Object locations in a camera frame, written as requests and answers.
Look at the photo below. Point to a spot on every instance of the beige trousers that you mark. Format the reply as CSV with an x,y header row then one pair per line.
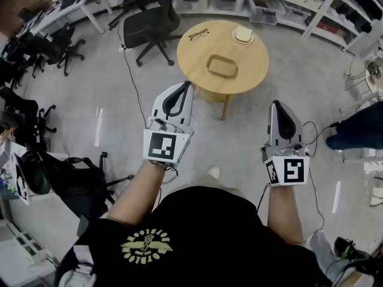
x,y
230,187

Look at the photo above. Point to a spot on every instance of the white metal frame stool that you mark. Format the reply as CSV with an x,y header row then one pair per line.
x,y
372,82

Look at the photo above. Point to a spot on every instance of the high-back black office chair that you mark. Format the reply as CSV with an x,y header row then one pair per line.
x,y
146,28

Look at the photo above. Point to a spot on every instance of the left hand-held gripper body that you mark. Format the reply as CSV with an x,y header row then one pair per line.
x,y
161,148

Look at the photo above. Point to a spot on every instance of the white round plate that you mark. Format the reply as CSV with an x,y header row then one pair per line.
x,y
250,38

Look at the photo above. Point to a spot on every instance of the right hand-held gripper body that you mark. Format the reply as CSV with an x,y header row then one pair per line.
x,y
291,169

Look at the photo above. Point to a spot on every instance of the black printed t-shirt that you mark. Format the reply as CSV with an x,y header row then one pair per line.
x,y
194,220

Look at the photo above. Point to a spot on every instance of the round wooden table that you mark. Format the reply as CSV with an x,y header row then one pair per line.
x,y
209,49

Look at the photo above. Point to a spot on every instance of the slice of bread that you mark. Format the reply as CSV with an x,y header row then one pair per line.
x,y
243,33

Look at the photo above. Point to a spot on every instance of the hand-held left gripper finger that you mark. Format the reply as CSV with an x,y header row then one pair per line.
x,y
158,103
187,109

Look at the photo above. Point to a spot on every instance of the person's right forearm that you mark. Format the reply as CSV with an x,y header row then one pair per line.
x,y
284,214

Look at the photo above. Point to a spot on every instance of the small black office chair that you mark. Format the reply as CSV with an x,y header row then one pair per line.
x,y
27,112
61,45

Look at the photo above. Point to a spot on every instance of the white shoe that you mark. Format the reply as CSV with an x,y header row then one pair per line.
x,y
214,172

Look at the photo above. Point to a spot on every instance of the black and green shoe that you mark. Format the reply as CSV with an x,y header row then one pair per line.
x,y
348,248

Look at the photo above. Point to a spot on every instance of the row of black caps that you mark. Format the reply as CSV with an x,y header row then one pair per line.
x,y
353,13

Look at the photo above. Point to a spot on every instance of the white shelving unit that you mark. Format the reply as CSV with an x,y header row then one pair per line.
x,y
323,7

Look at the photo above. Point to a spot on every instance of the person's left forearm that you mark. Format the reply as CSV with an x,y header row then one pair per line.
x,y
140,193

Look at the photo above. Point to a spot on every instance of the black-rimmed eyeglasses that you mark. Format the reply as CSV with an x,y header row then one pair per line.
x,y
198,35

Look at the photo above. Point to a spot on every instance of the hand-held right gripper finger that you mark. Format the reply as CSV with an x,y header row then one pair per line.
x,y
297,130
273,124

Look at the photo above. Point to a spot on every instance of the white desk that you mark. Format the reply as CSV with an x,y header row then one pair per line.
x,y
80,7

